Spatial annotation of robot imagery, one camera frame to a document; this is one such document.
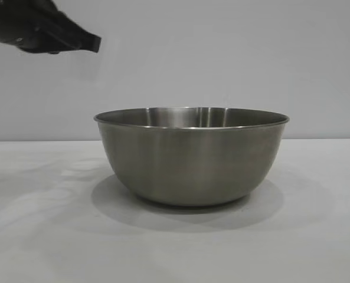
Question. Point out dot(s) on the stainless steel mixing bowl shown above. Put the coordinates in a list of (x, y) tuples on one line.
[(189, 159)]

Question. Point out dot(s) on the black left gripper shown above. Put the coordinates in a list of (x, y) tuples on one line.
[(15, 23)]

